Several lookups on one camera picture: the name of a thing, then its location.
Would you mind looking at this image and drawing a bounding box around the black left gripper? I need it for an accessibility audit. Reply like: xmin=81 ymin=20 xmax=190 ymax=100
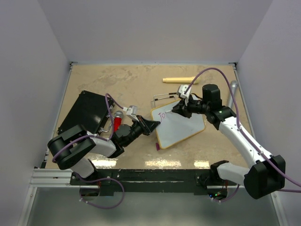
xmin=123 ymin=115 xmax=160 ymax=147

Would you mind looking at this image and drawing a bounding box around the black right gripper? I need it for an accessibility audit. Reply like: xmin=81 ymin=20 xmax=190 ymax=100
xmin=172 ymin=94 xmax=209 ymax=119

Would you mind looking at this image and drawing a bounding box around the yellow framed whiteboard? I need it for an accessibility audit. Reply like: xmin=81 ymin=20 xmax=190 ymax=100
xmin=150 ymin=100 xmax=205 ymax=149

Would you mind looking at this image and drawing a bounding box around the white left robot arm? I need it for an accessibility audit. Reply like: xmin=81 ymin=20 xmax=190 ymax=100
xmin=48 ymin=115 xmax=160 ymax=185

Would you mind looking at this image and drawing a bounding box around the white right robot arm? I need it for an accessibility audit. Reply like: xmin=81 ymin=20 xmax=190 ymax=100
xmin=172 ymin=84 xmax=285 ymax=199

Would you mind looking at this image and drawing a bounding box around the cream toy microphone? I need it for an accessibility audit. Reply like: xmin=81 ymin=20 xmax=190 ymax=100
xmin=162 ymin=77 xmax=200 ymax=84

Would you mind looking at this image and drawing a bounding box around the red toy microphone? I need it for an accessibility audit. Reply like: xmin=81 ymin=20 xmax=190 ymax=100
xmin=113 ymin=111 xmax=124 ymax=132

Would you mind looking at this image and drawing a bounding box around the silver toy microphone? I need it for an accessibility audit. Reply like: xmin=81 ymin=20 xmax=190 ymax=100
xmin=226 ymin=80 xmax=238 ymax=108

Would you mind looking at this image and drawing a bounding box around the black hard case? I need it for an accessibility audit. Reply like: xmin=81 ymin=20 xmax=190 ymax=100
xmin=58 ymin=90 xmax=109 ymax=134

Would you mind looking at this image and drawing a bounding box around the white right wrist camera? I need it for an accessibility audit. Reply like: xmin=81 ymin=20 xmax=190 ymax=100
xmin=177 ymin=85 xmax=191 ymax=105

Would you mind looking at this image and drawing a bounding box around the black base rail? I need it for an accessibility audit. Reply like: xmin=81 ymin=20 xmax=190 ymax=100
xmin=70 ymin=169 xmax=235 ymax=196

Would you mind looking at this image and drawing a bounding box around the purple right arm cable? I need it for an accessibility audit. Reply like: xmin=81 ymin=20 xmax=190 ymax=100
xmin=185 ymin=67 xmax=301 ymax=203

